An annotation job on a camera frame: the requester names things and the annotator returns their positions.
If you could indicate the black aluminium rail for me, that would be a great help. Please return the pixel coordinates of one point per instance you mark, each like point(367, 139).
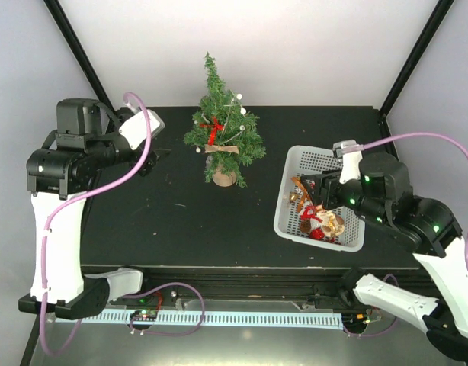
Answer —
point(244, 283)

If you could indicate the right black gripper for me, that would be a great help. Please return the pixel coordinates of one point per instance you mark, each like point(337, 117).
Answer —
point(325, 182)

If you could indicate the brown paper bow ornament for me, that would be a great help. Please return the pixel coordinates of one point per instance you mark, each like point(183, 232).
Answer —
point(221, 149)

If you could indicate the pile of christmas ornaments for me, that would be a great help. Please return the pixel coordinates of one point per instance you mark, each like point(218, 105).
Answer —
point(315, 222)

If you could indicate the red ribbon bow ornament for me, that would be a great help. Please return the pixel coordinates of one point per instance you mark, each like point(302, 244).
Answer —
point(214, 127)

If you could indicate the left black frame post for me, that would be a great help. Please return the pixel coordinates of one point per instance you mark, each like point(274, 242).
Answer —
point(65, 27)

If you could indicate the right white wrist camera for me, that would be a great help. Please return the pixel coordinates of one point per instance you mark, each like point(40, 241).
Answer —
point(348, 152)

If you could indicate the small green christmas tree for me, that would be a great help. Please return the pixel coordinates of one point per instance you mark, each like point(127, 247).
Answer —
point(241, 129)

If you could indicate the right black frame post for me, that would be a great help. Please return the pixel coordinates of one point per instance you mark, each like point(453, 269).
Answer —
point(424, 39)

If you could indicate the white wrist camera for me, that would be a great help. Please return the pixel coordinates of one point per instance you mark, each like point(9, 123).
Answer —
point(348, 152)
point(134, 129)

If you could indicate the white slotted cable duct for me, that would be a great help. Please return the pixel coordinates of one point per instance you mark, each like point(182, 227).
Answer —
point(330, 321)

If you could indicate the black frame post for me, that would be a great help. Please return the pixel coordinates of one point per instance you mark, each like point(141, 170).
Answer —
point(65, 27)
point(424, 39)

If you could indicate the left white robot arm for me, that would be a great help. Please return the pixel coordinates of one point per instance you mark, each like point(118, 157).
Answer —
point(89, 137)

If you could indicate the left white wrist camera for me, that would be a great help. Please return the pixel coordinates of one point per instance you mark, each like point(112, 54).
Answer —
point(134, 129)

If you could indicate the circuit board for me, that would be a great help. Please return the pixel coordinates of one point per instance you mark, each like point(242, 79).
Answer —
point(355, 318)
point(143, 315)

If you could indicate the right circuit board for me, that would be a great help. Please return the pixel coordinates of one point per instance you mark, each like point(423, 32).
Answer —
point(355, 318)

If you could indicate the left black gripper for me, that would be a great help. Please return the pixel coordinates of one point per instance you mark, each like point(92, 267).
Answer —
point(152, 158)

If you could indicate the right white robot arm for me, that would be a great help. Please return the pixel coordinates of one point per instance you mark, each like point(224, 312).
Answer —
point(377, 189)

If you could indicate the left circuit board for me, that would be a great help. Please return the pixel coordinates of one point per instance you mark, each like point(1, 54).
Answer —
point(143, 315)

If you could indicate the white plastic basket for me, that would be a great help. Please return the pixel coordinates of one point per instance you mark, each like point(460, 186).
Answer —
point(305, 160)

